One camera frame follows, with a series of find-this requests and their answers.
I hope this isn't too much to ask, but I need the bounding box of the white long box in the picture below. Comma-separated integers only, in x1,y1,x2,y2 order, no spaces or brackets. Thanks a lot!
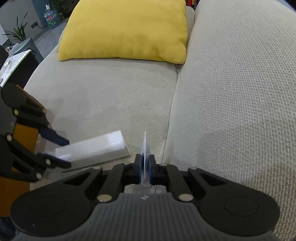
44,131,130,171

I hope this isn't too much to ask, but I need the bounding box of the orange white storage box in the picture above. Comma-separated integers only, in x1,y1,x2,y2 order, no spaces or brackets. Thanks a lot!
0,84,47,217

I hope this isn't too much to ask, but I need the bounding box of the white marble coffee table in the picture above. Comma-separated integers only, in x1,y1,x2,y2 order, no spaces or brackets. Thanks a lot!
0,50,32,87

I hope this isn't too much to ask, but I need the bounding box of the grey round stool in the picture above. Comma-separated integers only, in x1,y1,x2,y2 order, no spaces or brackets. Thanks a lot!
13,38,44,63

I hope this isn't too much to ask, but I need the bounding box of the beige sofa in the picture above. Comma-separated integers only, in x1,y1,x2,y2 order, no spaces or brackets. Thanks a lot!
25,1,295,240

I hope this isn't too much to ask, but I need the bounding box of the potted green plant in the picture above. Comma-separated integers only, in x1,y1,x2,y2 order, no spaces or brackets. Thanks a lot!
3,12,28,42

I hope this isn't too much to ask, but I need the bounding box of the water jug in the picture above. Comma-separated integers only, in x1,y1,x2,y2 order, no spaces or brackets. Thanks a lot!
44,4,61,29

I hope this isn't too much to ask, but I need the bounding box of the yellow pillow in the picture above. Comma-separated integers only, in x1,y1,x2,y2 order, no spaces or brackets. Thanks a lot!
58,1,188,64

